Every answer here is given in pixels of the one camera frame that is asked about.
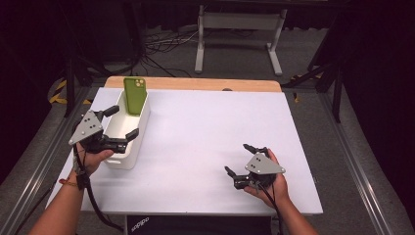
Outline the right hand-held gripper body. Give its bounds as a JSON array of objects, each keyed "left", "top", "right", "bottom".
[{"left": 233, "top": 148, "right": 287, "bottom": 191}]

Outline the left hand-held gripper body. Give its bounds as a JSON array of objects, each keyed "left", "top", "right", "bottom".
[{"left": 68, "top": 109, "right": 129, "bottom": 155}]

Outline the white plastic storage box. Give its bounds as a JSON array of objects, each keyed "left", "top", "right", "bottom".
[{"left": 96, "top": 88, "right": 152, "bottom": 170}]

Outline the green phone case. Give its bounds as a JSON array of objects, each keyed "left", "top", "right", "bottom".
[{"left": 122, "top": 76, "right": 148, "bottom": 117}]

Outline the person's right hand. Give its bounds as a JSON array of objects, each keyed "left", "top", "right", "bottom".
[{"left": 243, "top": 148, "right": 292, "bottom": 211}]

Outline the person's left hand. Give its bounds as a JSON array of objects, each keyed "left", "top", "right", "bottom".
[{"left": 73, "top": 143, "right": 115, "bottom": 180}]

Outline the black tripod stand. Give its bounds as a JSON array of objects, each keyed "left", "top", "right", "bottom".
[
  {"left": 281, "top": 19, "right": 345, "bottom": 124},
  {"left": 63, "top": 57, "right": 111, "bottom": 119}
]

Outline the person's black clothing white logo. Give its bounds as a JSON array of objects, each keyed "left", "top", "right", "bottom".
[{"left": 125, "top": 214, "right": 274, "bottom": 235}]

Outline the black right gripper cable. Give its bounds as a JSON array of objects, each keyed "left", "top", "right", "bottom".
[{"left": 256, "top": 183, "right": 284, "bottom": 235}]

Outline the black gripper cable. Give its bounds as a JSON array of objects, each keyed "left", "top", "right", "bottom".
[
  {"left": 256, "top": 183, "right": 284, "bottom": 235},
  {"left": 71, "top": 143, "right": 125, "bottom": 233}
]

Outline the red bracelet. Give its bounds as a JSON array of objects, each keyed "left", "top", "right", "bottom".
[{"left": 58, "top": 177, "right": 80, "bottom": 189}]

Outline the grey metal floor rail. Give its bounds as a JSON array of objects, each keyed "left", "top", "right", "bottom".
[
  {"left": 0, "top": 86, "right": 96, "bottom": 235},
  {"left": 317, "top": 92, "right": 390, "bottom": 235}
]

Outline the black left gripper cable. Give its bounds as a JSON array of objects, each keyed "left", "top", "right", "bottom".
[{"left": 71, "top": 143, "right": 125, "bottom": 233}]

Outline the tangle of floor cables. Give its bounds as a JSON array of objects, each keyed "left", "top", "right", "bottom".
[{"left": 142, "top": 27, "right": 201, "bottom": 78}]

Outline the white metal stand frame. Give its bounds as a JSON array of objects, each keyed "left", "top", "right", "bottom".
[{"left": 194, "top": 4, "right": 289, "bottom": 76}]

